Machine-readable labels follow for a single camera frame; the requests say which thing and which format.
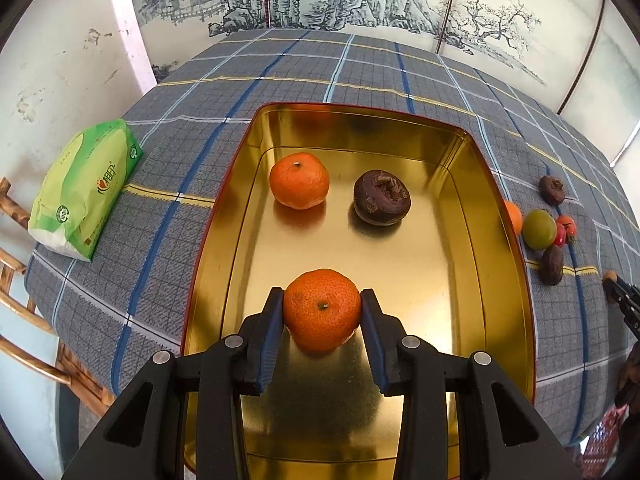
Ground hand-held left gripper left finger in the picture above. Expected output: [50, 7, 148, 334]
[62, 287, 286, 480]

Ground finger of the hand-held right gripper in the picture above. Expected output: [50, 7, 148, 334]
[602, 271, 640, 341]

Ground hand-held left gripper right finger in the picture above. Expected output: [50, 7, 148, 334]
[360, 289, 583, 480]

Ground tangerine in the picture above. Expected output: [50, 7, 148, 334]
[283, 268, 362, 353]
[269, 152, 331, 210]
[502, 200, 524, 237]

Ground gold tin box red sides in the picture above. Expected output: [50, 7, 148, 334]
[181, 102, 538, 480]

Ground dark brown water chestnut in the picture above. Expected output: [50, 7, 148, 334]
[539, 175, 567, 206]
[539, 244, 565, 286]
[353, 170, 412, 226]

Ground green round fruit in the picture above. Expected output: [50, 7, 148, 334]
[522, 209, 557, 251]

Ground person's patterned clothing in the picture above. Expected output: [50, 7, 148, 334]
[575, 342, 640, 480]

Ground wooden bamboo chair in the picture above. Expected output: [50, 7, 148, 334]
[0, 176, 116, 418]

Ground green tissue pack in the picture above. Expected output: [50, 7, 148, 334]
[27, 119, 144, 262]

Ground grey plaid tablecloth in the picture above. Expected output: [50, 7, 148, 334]
[24, 29, 640, 448]

